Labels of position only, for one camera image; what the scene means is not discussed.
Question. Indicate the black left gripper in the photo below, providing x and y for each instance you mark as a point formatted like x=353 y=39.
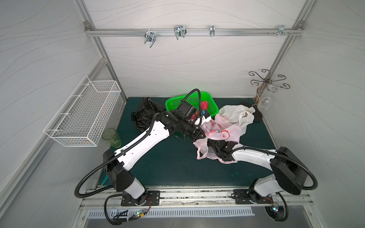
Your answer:
x=198 y=135

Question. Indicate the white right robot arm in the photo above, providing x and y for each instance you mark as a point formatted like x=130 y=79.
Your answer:
x=289 y=174

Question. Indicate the white printed plastic bag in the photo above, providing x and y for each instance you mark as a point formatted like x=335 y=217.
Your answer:
x=238 y=115

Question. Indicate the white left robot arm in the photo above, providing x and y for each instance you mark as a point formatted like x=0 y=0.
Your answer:
x=117 y=165

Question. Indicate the clear glass on stand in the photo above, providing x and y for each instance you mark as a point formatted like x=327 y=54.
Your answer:
x=265 y=104

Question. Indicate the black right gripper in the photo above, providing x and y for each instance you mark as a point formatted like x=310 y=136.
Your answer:
x=214 y=146

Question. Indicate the white wire basket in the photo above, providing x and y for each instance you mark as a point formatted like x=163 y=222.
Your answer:
x=82 y=119

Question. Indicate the metal clamp hook middle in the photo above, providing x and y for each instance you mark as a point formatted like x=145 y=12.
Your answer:
x=180 y=31

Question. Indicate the metal bracket right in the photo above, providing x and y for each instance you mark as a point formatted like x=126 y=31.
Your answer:
x=280 y=32

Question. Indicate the pink plastic bag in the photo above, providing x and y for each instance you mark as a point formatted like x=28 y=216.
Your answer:
x=221 y=129

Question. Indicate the metal clamp hook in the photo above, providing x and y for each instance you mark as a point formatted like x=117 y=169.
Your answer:
x=150 y=37
x=180 y=31

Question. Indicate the green plastic basket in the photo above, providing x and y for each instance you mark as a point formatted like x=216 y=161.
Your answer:
x=174 y=102

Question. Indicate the black plastic bag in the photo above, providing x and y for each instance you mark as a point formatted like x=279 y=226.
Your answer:
x=142 y=118

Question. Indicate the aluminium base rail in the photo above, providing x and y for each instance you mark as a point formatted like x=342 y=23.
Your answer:
x=190 y=196

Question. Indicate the metal clamp hook left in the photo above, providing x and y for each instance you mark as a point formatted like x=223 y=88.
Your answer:
x=150 y=37

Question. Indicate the small metal hook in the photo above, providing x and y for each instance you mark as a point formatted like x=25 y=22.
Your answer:
x=212 y=30

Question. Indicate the aluminium crossbar rail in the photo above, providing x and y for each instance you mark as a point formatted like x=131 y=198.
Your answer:
x=191 y=32

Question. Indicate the green translucent cup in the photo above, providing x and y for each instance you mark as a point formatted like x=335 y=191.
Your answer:
x=112 y=137

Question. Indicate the bronze curled hook stand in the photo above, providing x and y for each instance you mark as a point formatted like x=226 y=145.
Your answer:
x=264 y=84

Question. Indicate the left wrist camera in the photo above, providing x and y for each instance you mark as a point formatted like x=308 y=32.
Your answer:
x=204 y=116

